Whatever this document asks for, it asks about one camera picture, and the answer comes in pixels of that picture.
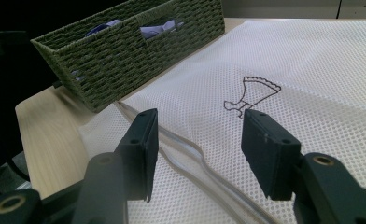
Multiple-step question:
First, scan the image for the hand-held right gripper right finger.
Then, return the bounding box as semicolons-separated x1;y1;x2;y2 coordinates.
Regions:
240;108;304;202

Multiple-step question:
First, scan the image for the green woven basket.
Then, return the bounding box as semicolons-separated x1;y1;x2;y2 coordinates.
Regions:
30;0;226;114

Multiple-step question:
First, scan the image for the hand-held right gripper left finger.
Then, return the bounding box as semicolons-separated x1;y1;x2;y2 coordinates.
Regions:
113;107;160;203

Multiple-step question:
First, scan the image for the white mesh laundry bag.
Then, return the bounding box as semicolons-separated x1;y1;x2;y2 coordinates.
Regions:
77;20;366;224

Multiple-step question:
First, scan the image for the purple cloth garment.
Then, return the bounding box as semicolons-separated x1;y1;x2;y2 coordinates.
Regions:
70;18;185;82

